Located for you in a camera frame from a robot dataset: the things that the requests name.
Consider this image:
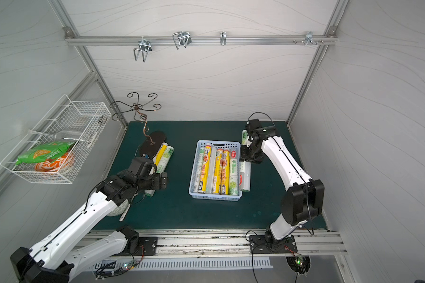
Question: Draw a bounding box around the silver green grape wrap roll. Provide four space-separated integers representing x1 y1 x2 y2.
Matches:
144 146 175 197

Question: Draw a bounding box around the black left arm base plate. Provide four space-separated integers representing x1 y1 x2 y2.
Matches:
113 237 159 257

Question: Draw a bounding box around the yellow red wrap roll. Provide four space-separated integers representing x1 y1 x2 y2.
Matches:
212 149 224 195

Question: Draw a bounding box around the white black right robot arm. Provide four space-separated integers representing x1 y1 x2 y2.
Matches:
241 119 325 244

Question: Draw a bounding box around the green snack bag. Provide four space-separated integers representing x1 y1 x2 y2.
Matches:
15 141 75 165

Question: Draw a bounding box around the white wire wall basket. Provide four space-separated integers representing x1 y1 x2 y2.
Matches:
0 95 111 184

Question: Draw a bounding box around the white green plastic wrap roll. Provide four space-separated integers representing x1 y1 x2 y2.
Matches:
229 149 239 196

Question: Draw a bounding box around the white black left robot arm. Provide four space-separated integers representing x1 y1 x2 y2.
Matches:
10 157 168 283

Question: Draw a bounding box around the double metal hook middle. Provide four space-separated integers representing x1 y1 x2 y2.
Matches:
172 31 192 50

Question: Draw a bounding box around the brown metal hook stand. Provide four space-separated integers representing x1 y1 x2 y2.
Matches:
109 92 166 159

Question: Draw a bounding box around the metal fork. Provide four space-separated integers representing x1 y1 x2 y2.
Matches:
119 204 131 222

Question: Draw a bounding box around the white translucent wrap roll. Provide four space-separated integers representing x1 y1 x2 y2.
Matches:
193 147 205 193

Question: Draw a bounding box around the yellow PE wrap roll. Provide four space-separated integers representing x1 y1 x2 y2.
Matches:
198 143 212 193

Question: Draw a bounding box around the single metal hook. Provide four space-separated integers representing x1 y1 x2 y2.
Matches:
220 31 227 46

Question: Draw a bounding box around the double metal hook left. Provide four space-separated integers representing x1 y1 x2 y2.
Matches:
133 37 152 62

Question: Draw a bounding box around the large yellow wrap roll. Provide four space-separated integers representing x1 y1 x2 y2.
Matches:
153 142 168 166

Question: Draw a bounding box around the thin yellow wrap roll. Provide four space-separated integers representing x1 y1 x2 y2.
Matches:
220 149 230 195

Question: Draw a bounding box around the light blue perforated plastic basket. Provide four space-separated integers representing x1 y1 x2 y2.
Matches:
189 140 242 201

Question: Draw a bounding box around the double metal hook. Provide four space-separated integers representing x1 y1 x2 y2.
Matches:
172 31 192 50
133 37 152 62

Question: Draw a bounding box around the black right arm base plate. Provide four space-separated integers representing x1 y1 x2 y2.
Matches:
244 231 298 254

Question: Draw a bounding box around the aluminium crossbar rail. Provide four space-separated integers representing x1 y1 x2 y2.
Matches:
65 30 338 47

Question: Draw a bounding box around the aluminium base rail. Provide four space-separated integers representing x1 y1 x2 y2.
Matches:
138 229 348 258

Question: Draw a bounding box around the orange snack package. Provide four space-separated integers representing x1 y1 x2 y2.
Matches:
34 152 74 173

